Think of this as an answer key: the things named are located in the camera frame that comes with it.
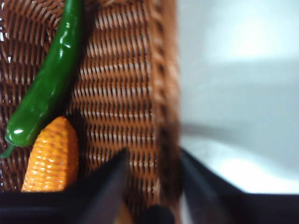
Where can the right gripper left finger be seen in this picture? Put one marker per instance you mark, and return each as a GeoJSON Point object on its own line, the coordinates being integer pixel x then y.
{"type": "Point", "coordinates": [81, 203]}

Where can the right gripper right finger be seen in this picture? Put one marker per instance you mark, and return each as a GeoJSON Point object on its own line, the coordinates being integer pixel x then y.
{"type": "Point", "coordinates": [229, 207]}

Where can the orange plastic corn cob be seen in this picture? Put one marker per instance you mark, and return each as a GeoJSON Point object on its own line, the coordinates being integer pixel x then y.
{"type": "Point", "coordinates": [51, 158]}

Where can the green plastic cucumber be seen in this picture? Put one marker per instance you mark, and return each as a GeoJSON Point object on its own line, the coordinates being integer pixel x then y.
{"type": "Point", "coordinates": [49, 81]}

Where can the brown wicker basket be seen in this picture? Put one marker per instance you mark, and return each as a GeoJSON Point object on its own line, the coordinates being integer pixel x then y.
{"type": "Point", "coordinates": [121, 81]}

